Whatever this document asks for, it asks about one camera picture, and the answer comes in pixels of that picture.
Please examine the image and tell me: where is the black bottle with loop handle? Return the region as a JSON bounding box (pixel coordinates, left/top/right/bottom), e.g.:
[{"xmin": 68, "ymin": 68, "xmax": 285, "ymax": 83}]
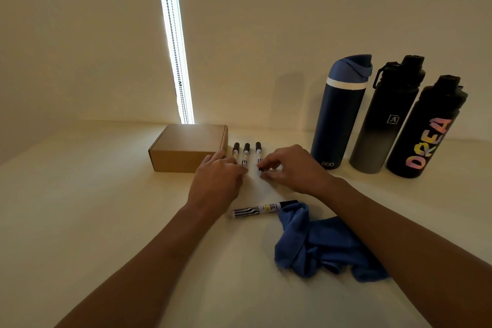
[{"xmin": 385, "ymin": 74, "xmax": 469, "ymax": 179}]

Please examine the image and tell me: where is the person's left hand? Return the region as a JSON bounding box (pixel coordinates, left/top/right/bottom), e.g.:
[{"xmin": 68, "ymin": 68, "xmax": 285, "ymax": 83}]
[{"xmin": 186, "ymin": 150, "xmax": 249, "ymax": 221}]

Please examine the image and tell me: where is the black grey gradient bottle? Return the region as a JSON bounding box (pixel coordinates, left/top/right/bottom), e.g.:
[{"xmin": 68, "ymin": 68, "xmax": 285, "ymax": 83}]
[{"xmin": 348, "ymin": 55, "xmax": 426, "ymax": 175}]

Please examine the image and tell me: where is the blue cloth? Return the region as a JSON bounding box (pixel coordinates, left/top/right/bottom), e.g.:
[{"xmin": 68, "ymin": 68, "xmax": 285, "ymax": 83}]
[{"xmin": 274, "ymin": 202, "xmax": 390, "ymax": 283}]

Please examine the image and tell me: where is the person's right forearm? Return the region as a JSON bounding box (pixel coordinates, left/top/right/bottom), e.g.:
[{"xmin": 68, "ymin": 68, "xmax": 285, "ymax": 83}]
[{"xmin": 319, "ymin": 177, "xmax": 492, "ymax": 328}]

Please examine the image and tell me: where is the beaded blind chain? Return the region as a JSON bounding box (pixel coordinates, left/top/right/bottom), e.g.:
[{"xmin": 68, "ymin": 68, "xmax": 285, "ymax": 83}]
[{"xmin": 157, "ymin": 0, "xmax": 192, "ymax": 124}]

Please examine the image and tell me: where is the brown paper box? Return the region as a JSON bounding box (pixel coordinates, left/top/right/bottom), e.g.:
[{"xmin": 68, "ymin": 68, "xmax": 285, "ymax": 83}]
[{"xmin": 148, "ymin": 124, "xmax": 229, "ymax": 174}]

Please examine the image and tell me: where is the navy bottle with blue lid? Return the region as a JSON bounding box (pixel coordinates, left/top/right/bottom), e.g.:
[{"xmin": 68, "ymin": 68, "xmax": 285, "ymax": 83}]
[{"xmin": 310, "ymin": 54, "xmax": 374, "ymax": 171}]

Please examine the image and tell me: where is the person's left forearm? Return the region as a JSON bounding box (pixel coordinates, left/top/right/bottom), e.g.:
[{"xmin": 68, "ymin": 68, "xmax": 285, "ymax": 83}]
[{"xmin": 55, "ymin": 202, "xmax": 216, "ymax": 328}]

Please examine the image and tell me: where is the person's right hand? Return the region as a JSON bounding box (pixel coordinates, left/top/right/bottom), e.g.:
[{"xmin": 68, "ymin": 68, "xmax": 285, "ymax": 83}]
[{"xmin": 256, "ymin": 144, "xmax": 346, "ymax": 201}]

